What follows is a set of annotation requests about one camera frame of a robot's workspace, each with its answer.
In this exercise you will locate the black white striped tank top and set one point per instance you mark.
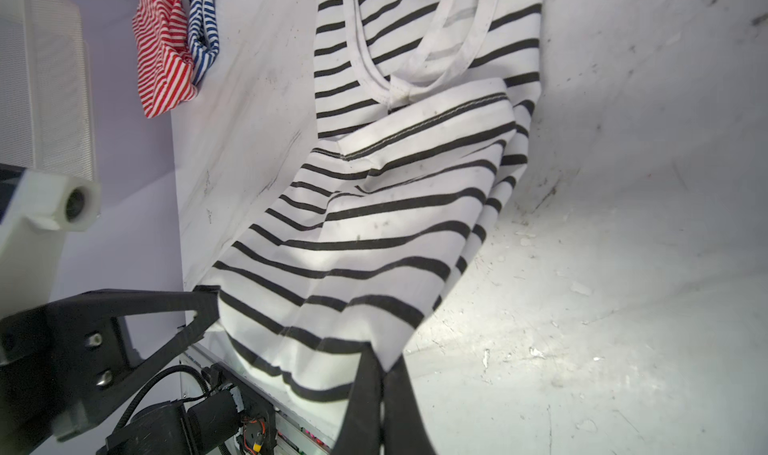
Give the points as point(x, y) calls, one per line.
point(423, 111)

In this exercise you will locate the lower white mesh shelf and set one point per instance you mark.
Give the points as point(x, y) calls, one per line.
point(46, 119)

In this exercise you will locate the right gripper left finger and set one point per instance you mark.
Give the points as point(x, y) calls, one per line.
point(361, 429)

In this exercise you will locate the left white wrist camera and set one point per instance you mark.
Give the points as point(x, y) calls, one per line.
point(38, 211)

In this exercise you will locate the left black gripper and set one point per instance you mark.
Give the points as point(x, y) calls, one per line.
point(76, 361)

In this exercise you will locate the blue white striped folded top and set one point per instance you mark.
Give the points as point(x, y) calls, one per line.
point(203, 37)

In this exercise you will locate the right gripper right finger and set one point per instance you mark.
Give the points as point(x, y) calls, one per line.
point(404, 432)

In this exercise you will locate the red white striped folded top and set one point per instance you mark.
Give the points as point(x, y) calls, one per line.
point(165, 66)

